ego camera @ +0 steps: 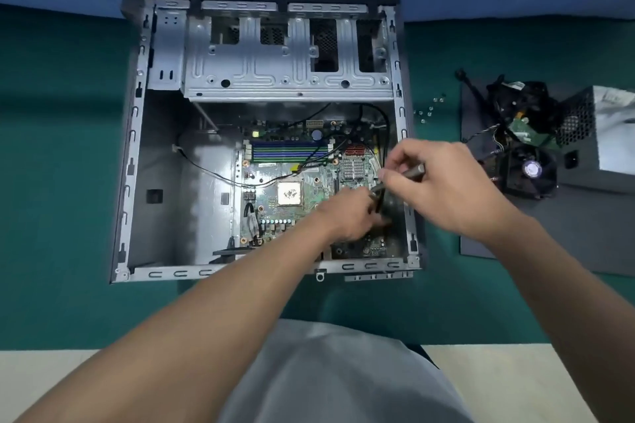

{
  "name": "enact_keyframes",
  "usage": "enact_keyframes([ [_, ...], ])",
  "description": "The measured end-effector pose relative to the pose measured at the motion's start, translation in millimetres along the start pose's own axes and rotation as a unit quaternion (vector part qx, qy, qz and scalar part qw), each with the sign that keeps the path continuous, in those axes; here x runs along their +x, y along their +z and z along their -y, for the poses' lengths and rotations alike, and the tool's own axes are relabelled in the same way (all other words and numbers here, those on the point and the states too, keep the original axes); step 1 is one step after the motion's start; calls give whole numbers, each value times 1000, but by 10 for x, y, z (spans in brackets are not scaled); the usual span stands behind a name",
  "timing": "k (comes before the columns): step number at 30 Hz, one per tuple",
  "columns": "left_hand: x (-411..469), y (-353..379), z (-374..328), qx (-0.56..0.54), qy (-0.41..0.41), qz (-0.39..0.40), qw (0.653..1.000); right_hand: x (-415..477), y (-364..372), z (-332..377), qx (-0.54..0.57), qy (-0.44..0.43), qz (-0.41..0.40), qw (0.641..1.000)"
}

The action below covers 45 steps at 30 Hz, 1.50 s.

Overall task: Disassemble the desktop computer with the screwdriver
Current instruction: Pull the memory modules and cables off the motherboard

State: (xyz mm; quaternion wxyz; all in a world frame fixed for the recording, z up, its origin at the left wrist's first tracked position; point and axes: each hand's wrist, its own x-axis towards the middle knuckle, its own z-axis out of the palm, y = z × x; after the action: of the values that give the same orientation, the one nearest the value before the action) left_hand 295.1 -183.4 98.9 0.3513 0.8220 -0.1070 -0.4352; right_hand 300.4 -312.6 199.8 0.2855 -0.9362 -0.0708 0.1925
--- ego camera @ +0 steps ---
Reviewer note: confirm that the person's right hand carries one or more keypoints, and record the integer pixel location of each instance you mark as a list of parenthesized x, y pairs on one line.
[(451, 189)]

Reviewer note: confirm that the person's black shorts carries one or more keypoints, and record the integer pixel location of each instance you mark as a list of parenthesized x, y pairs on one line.
[(421, 353)]

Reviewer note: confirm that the silver power supply unit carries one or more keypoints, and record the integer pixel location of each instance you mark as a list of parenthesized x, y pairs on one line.
[(615, 140)]

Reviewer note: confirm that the person's left forearm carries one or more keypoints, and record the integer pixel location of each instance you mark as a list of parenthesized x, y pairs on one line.
[(188, 338)]

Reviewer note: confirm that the desktop computer case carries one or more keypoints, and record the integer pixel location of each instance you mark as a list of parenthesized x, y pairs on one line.
[(198, 219)]

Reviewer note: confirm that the green motherboard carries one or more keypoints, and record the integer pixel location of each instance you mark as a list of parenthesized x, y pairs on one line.
[(317, 189)]

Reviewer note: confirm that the black side panel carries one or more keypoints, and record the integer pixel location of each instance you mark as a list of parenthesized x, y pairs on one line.
[(585, 239)]

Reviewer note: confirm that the slim grey screwdriver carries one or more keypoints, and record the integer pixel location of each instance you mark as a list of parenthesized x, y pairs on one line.
[(414, 171)]

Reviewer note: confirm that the hard drive with cables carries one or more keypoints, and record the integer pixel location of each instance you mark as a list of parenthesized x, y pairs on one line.
[(526, 105)]

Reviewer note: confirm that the cluster of silver screws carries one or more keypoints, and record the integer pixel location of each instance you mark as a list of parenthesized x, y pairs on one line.
[(430, 113)]

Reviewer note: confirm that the person's left hand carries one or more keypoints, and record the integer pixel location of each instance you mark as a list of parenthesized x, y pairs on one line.
[(347, 217)]

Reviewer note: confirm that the silver metal drive cage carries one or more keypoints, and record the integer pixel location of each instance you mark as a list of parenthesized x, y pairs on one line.
[(248, 75)]

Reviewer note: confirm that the green floor mat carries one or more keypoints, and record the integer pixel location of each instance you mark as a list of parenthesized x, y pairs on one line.
[(59, 165)]

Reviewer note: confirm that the person's right forearm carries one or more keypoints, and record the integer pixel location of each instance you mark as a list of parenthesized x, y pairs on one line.
[(570, 318)]

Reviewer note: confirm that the black processor cooler fan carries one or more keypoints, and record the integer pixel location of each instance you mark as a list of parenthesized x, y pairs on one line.
[(531, 170)]

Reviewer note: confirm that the person's white shirt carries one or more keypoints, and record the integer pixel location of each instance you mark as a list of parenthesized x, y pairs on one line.
[(337, 378)]

